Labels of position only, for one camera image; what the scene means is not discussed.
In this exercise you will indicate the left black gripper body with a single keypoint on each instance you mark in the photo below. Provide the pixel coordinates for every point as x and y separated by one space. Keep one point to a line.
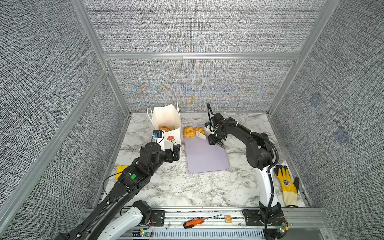
168 157

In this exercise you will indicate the aluminium front rail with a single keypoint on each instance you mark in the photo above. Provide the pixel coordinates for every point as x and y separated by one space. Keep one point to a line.
133 223

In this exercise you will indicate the white floral paper bag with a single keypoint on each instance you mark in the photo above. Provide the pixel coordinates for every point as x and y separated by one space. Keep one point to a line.
167 116

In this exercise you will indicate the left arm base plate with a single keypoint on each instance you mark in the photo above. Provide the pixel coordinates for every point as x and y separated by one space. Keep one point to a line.
158 218

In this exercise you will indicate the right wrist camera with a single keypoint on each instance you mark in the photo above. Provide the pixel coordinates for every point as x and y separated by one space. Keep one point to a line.
209 127

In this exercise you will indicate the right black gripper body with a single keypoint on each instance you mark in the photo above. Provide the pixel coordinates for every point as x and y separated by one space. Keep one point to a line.
214 137

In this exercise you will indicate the yellow white object right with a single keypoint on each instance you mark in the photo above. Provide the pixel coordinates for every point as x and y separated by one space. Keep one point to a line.
290 187

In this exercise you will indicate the striped round bun top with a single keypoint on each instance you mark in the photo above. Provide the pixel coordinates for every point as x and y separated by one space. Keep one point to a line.
165 129

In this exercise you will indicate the yellow toy shovel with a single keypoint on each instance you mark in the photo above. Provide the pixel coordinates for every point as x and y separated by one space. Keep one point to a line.
119 171

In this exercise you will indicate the white food tongs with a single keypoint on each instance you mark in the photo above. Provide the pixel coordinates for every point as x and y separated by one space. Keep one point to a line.
204 137

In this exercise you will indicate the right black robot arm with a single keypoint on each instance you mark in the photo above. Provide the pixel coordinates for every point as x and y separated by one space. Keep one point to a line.
261 154

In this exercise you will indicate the orange handled screwdriver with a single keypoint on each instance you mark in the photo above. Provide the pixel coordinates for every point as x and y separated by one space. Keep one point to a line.
194 222

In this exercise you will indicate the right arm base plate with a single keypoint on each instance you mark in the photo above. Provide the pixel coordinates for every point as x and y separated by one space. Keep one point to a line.
255 217

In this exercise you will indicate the small orange block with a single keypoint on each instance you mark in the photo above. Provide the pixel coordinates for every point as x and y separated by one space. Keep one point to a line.
228 219

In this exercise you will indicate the small striped bun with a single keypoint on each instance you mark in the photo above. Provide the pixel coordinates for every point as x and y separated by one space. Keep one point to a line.
200 130

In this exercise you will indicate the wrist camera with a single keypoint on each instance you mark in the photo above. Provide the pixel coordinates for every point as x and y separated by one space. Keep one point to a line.
159 138
209 127

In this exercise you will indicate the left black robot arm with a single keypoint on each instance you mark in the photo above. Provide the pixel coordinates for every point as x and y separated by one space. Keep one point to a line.
130 182

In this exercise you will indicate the lilac plastic tray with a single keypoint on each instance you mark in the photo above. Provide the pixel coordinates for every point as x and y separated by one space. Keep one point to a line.
202 157

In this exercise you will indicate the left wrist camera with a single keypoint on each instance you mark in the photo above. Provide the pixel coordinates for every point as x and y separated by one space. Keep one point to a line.
159 138

